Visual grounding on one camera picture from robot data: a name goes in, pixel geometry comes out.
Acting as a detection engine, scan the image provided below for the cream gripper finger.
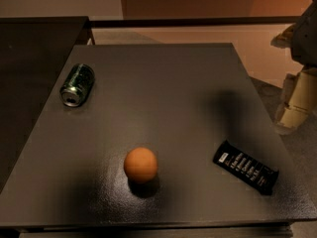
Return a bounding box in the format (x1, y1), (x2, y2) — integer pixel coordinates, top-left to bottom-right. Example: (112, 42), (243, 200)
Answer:
(274, 66), (317, 135)
(270, 25), (295, 49)

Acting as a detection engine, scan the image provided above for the green soda can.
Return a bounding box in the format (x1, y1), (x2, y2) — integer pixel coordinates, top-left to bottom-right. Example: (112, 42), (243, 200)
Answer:
(59, 63), (95, 107)

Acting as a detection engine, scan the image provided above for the black snack bar wrapper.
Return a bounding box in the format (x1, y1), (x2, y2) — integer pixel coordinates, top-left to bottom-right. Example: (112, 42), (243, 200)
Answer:
(213, 141), (279, 195)

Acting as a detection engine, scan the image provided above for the orange fruit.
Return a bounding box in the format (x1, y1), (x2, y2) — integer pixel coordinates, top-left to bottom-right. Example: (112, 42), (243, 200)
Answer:
(124, 147), (159, 183)

